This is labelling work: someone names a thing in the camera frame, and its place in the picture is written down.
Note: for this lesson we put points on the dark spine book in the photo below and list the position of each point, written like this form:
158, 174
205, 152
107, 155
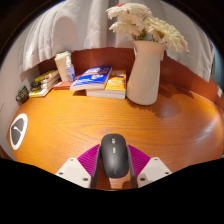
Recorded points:
43, 85

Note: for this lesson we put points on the white flower bouquet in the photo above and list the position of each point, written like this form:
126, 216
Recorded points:
150, 25

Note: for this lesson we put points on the dark grey computer mouse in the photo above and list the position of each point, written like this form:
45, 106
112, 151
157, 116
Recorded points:
114, 156

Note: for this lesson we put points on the brown wooden desk backboard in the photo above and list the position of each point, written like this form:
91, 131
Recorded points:
100, 57

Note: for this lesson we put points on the yellow orange cover book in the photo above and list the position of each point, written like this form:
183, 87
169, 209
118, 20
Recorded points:
116, 83

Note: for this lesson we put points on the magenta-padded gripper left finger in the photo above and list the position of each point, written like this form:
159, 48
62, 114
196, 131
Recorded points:
75, 171

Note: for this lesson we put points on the white tumbler cup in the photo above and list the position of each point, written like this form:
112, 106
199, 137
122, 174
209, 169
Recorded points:
61, 65

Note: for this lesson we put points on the yellow black cover book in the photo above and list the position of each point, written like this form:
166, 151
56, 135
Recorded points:
46, 75

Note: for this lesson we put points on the white ceramic vase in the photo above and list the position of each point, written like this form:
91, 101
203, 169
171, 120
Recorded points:
145, 76

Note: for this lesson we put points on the thin red book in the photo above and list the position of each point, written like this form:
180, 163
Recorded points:
62, 85

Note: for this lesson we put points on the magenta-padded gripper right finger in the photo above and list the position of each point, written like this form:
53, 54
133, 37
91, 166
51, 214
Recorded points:
153, 170

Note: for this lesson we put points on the white curtain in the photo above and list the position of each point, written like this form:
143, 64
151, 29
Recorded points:
66, 30

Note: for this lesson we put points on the clear hand sanitizer bottle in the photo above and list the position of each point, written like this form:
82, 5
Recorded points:
70, 72

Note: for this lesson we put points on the green mug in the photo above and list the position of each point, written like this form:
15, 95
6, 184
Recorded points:
22, 95

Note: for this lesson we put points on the round white grey mouse pad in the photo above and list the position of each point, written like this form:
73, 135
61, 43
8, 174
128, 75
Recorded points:
18, 131

